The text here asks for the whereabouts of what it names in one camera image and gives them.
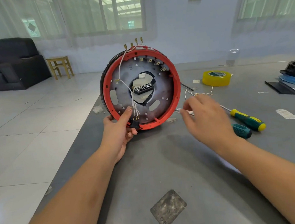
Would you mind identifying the black remote control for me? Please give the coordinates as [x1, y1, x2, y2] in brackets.
[132, 83, 155, 95]

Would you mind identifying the white wire with ring terminal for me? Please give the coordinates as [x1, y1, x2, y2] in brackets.
[184, 86, 215, 101]

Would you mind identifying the black flat plate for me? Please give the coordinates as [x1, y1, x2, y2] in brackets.
[265, 79, 295, 97]

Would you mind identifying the narrow white tape strip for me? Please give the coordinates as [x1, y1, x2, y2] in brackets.
[276, 108, 295, 121]

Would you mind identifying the teal handle screwdriver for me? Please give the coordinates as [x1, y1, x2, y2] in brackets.
[175, 102, 252, 145]

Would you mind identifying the orange handle screwdriver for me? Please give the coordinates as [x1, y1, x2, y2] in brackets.
[181, 82, 195, 93]

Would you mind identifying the red round appliance base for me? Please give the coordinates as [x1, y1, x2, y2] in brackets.
[96, 34, 185, 134]

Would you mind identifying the yellow tape roll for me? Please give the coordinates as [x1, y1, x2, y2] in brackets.
[201, 68, 234, 89]

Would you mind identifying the black armchair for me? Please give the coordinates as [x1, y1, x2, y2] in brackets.
[0, 35, 53, 92]

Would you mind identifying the person's right forearm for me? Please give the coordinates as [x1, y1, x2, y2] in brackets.
[218, 130, 295, 224]

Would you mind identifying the person's left forearm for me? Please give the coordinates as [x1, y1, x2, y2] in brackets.
[3, 146, 129, 224]

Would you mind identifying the person's left hand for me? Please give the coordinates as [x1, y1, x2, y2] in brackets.
[97, 105, 141, 164]

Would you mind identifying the person's right hand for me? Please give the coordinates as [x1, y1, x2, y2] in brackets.
[179, 91, 238, 152]

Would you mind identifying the small wooden stool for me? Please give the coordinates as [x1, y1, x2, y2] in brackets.
[45, 56, 75, 81]

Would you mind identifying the green yellow handle screwdriver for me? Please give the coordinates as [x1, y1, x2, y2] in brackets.
[220, 100, 267, 135]

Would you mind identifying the blue ring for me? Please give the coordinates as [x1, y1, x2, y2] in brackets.
[278, 74, 295, 90]

